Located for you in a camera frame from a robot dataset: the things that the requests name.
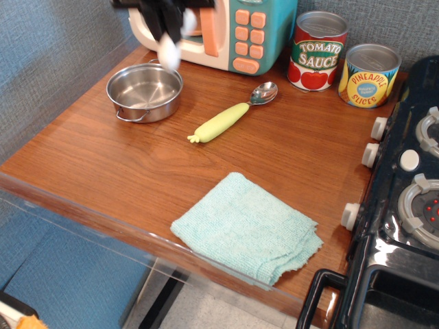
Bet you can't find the black toy stove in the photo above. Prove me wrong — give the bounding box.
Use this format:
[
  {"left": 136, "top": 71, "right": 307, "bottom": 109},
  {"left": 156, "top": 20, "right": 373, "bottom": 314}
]
[{"left": 296, "top": 56, "right": 438, "bottom": 328}]

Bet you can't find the white plush mushroom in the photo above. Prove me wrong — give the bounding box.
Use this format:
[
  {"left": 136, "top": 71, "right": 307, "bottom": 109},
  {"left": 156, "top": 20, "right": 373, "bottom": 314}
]
[{"left": 157, "top": 8, "right": 197, "bottom": 71}]

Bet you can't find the green handled metal spoon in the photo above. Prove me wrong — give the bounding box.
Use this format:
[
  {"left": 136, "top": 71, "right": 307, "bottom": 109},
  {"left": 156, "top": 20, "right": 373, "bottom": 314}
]
[{"left": 187, "top": 82, "right": 278, "bottom": 143}]

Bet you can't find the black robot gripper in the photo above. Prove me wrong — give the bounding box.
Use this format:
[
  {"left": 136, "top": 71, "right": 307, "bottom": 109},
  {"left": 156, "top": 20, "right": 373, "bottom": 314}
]
[{"left": 111, "top": 0, "right": 215, "bottom": 43}]

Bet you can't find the tomato sauce can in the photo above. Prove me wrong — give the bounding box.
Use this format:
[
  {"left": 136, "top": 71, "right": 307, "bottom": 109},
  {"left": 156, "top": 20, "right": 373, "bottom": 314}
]
[{"left": 287, "top": 11, "right": 349, "bottom": 91}]

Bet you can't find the pineapple slices can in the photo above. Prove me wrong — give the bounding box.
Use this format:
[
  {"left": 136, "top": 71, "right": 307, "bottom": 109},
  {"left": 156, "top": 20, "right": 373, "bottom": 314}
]
[{"left": 338, "top": 43, "right": 401, "bottom": 109}]

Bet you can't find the small steel pan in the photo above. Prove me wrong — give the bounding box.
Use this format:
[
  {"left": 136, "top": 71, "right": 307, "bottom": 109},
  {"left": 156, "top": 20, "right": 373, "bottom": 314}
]
[{"left": 106, "top": 60, "right": 183, "bottom": 123}]

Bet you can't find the dark object bottom left corner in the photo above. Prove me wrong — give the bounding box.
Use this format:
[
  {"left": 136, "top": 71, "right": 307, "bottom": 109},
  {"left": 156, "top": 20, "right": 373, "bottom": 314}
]
[{"left": 1, "top": 291, "right": 47, "bottom": 328}]

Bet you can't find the light blue folded cloth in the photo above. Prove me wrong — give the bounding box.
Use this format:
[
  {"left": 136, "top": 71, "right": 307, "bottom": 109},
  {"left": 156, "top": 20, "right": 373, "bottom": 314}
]
[{"left": 171, "top": 172, "right": 323, "bottom": 288}]

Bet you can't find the toy microwave teal and cream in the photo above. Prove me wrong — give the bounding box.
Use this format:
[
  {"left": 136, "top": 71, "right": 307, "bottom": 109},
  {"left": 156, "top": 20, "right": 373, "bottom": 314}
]
[{"left": 129, "top": 1, "right": 298, "bottom": 76}]

